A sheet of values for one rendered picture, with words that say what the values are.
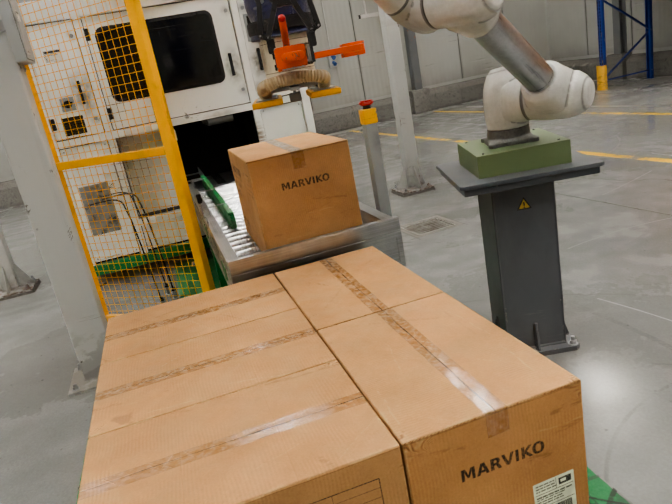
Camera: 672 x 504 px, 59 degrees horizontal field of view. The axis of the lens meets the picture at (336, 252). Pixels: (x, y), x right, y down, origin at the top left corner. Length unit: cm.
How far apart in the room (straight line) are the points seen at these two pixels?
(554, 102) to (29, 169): 215
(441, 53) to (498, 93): 1050
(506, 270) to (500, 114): 59
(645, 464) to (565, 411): 70
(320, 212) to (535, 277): 87
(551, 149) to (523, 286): 54
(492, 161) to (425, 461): 127
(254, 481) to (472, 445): 42
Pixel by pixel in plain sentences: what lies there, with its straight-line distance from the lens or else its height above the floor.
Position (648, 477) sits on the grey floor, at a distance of 197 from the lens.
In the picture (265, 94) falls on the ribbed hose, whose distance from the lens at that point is 197.
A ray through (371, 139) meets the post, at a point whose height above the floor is 86.
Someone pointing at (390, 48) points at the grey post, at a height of 126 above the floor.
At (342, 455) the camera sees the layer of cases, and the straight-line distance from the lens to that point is 118.
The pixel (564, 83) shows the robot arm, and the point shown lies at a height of 103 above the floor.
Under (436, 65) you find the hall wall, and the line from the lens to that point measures 1271.
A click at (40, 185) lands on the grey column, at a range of 294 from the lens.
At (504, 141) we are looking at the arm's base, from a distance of 231.
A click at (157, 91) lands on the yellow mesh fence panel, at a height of 126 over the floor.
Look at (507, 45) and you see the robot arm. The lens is 193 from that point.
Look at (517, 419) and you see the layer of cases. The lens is 128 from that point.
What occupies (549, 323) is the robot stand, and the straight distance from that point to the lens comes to 253.
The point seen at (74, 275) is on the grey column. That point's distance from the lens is 301.
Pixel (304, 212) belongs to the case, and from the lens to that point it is 233.
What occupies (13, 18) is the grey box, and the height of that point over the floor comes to 164.
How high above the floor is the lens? 123
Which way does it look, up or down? 17 degrees down
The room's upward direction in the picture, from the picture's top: 11 degrees counter-clockwise
